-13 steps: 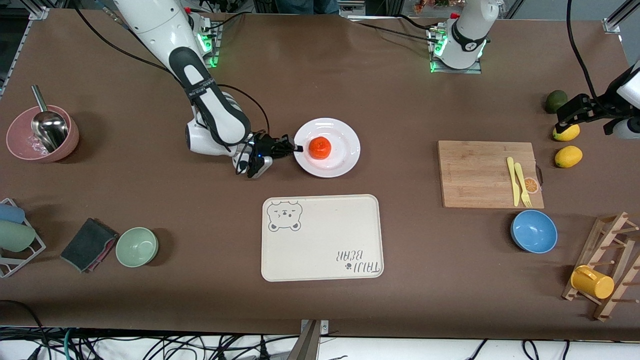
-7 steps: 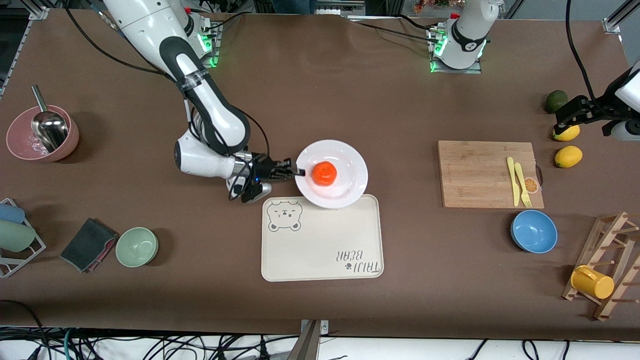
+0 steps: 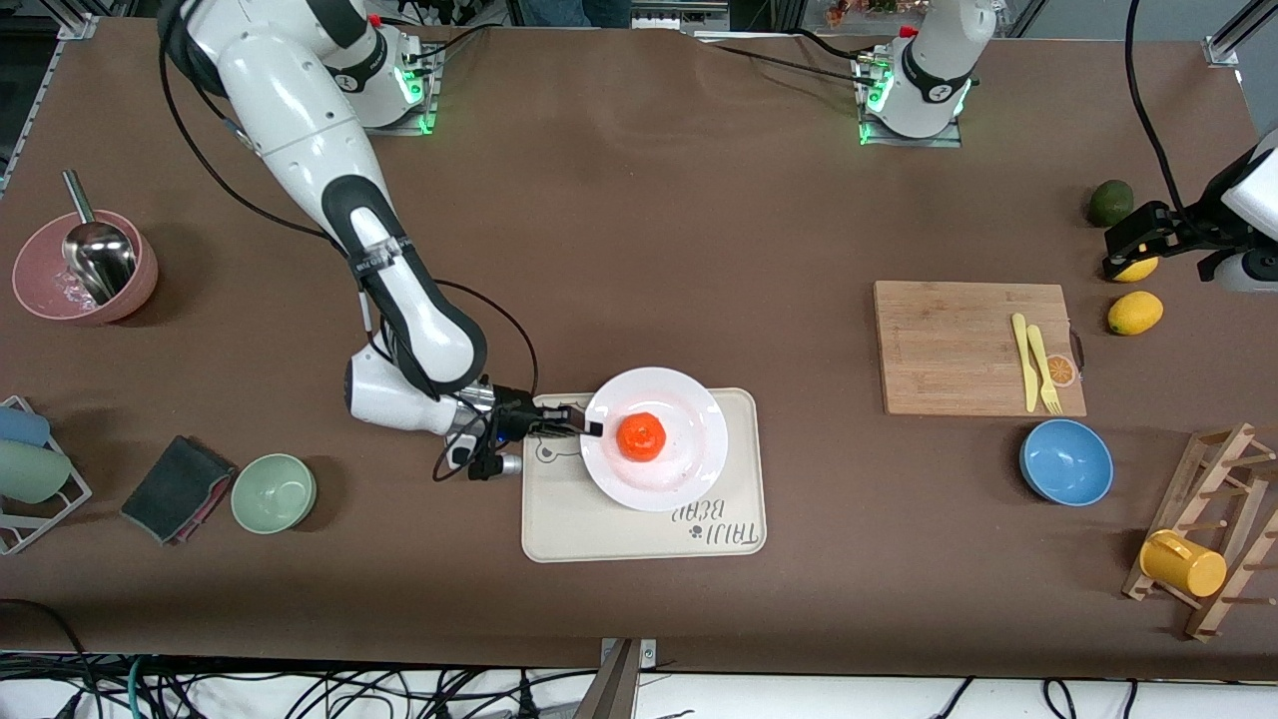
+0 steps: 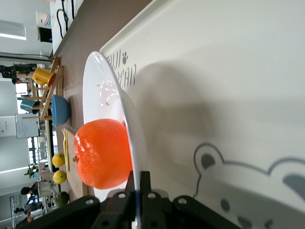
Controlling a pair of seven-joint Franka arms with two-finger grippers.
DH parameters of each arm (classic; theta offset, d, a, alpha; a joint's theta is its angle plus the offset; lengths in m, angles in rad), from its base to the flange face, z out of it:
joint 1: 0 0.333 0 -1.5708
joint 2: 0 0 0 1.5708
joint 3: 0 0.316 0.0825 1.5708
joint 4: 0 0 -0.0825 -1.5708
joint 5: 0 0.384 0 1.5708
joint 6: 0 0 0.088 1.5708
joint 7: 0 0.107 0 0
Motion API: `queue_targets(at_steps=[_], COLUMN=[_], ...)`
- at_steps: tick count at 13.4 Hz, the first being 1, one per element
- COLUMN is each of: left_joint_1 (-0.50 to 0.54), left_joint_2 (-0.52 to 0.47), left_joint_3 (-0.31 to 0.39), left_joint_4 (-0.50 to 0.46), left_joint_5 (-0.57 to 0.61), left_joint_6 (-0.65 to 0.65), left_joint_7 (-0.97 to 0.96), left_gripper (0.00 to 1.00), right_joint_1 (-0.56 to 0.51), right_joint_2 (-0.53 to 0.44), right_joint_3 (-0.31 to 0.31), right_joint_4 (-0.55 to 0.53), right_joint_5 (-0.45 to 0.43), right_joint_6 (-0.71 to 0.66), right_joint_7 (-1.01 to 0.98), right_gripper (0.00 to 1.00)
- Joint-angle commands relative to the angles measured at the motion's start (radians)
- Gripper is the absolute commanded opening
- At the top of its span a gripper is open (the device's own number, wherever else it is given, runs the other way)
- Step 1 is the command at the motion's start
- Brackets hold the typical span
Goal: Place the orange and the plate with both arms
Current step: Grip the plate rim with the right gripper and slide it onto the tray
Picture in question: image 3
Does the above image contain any wooden cutting board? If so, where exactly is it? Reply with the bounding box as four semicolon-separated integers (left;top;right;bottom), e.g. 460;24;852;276
874;281;1087;417

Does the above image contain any yellow plastic knife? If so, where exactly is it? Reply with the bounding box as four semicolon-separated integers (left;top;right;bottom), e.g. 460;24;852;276
1011;313;1040;413

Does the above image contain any blue cup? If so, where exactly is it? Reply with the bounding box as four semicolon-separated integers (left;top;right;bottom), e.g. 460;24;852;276
0;405;51;447

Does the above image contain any aluminium frame rail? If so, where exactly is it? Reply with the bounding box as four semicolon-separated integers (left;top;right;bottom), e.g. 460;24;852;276
0;12;101;191

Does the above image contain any pale green cup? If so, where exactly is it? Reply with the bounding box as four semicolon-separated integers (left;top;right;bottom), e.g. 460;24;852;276
0;439;73;504

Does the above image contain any grey metal bracket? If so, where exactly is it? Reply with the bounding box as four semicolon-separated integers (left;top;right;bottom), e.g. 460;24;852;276
574;637;660;719

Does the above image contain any cream tray with bear print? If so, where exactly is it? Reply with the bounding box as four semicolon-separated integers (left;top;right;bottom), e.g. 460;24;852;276
521;387;768;564

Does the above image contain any white round plate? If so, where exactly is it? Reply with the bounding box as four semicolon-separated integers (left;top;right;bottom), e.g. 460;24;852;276
580;366;731;513

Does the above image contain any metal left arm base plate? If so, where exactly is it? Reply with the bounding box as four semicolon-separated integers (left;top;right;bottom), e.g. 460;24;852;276
855;55;964;149

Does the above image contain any blue bowl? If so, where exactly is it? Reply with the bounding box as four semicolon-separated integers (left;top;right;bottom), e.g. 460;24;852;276
1019;418;1114;507

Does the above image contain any wooden mug rack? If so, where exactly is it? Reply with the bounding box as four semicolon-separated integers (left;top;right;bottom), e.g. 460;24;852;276
1121;422;1278;642

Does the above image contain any person in blue jeans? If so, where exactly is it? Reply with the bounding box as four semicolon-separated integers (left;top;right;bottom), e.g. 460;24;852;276
519;0;632;29

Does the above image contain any pink bowl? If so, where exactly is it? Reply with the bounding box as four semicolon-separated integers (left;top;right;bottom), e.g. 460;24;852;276
12;210;159;326

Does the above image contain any white wire rack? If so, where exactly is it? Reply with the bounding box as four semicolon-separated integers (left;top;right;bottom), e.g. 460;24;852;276
0;395;93;556

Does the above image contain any yellow mug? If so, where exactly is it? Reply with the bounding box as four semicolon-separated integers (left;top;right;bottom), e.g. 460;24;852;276
1139;529;1228;599

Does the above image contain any dark grey folded cloth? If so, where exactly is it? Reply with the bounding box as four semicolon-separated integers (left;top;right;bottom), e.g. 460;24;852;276
121;435;238;546

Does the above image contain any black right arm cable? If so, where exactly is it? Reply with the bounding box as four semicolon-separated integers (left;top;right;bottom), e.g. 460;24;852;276
158;20;542;400

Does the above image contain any metal scoop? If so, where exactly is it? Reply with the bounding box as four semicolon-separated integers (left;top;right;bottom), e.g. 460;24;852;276
62;170;138;306

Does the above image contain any dark green avocado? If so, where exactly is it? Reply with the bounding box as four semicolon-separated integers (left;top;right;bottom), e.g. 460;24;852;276
1087;179;1136;229

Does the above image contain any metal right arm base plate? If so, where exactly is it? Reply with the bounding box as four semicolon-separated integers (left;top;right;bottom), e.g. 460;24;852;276
329;40;440;137

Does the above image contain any orange fruit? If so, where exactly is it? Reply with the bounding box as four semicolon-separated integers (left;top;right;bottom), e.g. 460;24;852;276
616;411;668;462

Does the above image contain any pale green bowl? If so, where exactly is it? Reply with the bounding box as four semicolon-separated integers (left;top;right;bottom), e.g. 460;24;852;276
231;453;318;535

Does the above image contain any teal cable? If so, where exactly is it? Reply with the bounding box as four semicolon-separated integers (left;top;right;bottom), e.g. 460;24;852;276
126;654;155;719

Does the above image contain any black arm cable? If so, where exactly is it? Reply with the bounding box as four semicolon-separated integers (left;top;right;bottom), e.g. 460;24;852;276
1124;0;1194;219
158;20;542;400

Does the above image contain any yellow plastic fork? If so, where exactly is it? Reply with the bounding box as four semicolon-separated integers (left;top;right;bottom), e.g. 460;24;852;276
1026;325;1064;415

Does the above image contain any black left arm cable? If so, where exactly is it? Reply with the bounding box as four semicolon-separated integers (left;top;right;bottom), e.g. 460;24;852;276
1124;0;1194;219

